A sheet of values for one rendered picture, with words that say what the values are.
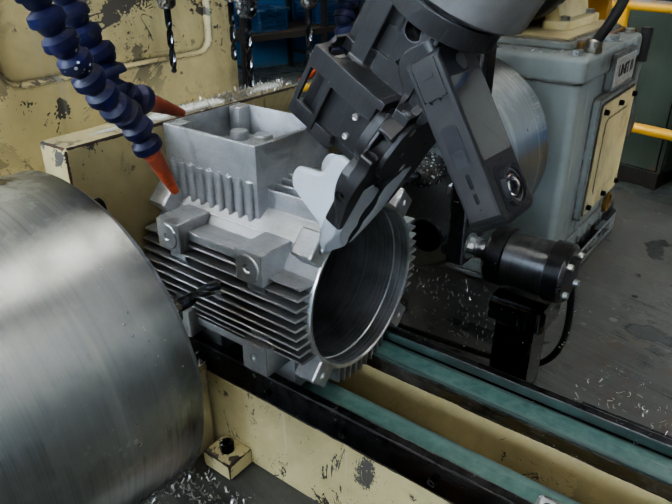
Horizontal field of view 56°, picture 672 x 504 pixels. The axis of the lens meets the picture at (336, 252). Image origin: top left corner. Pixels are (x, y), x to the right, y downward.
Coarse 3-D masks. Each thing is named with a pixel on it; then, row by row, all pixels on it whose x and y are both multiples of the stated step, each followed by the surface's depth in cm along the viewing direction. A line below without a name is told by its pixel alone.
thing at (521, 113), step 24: (504, 72) 79; (504, 96) 75; (528, 96) 79; (504, 120) 73; (528, 120) 77; (528, 144) 77; (432, 168) 70; (528, 168) 78; (408, 192) 77; (432, 192) 75; (408, 216) 78; (432, 216) 76; (432, 240) 77; (432, 264) 79
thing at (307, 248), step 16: (160, 192) 60; (400, 192) 59; (160, 208) 61; (176, 208) 61; (400, 208) 59; (304, 240) 51; (304, 256) 50; (320, 256) 51; (400, 304) 65; (304, 368) 56; (320, 368) 56; (320, 384) 56
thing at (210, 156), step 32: (192, 128) 62; (224, 128) 65; (256, 128) 66; (288, 128) 63; (192, 160) 59; (224, 160) 56; (256, 160) 54; (288, 160) 57; (320, 160) 61; (192, 192) 60; (224, 192) 58; (256, 192) 55
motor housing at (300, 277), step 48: (288, 192) 56; (192, 240) 57; (240, 240) 55; (384, 240) 64; (192, 288) 59; (240, 288) 54; (288, 288) 52; (336, 288) 68; (384, 288) 65; (240, 336) 58; (288, 336) 52; (336, 336) 64
